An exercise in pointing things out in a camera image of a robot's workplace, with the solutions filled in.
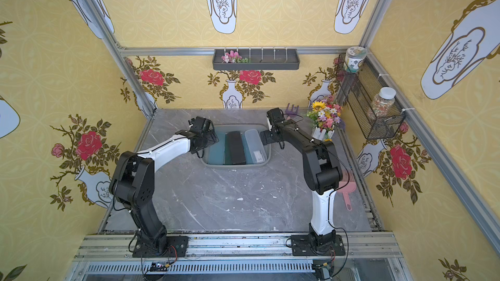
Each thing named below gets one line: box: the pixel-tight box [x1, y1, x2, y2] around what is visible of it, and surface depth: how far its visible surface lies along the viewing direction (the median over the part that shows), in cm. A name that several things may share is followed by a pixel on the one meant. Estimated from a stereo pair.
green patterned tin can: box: [345, 46, 368, 73], surface depth 87 cm
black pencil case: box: [227, 130, 247, 165], surface depth 100 cm
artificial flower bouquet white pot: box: [305, 94, 346, 142], surface depth 97 cm
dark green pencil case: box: [224, 132, 232, 166], surface depth 100 cm
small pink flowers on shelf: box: [221, 50, 249, 64], surface depth 89 cm
